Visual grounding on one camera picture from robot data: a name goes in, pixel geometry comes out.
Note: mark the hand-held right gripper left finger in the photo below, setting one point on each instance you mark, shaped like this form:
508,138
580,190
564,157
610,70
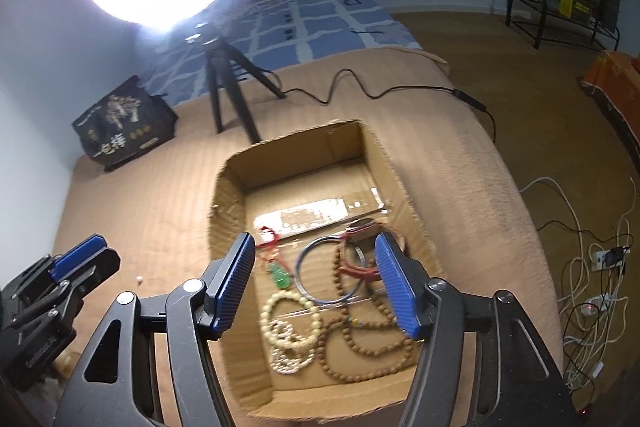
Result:
231,287

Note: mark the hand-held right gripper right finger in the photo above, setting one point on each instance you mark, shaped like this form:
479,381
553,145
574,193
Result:
400,287

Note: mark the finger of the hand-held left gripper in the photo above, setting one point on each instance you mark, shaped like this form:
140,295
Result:
97,269
75,254

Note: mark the cardboard box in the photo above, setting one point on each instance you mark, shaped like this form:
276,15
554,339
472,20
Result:
230,217

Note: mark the dark thin bangle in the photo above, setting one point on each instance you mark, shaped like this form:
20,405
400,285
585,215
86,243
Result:
299,267

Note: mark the black snack bag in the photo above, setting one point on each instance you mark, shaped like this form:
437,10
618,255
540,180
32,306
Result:
125,127

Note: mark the black tripod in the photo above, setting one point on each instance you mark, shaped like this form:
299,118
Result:
225,82

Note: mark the white power strip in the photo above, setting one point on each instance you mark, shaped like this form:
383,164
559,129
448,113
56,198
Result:
607,259

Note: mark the blue checked bedsheet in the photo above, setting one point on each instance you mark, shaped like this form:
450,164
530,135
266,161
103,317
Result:
325,22

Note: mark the orange cloth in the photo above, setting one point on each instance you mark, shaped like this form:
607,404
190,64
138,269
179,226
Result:
615,82

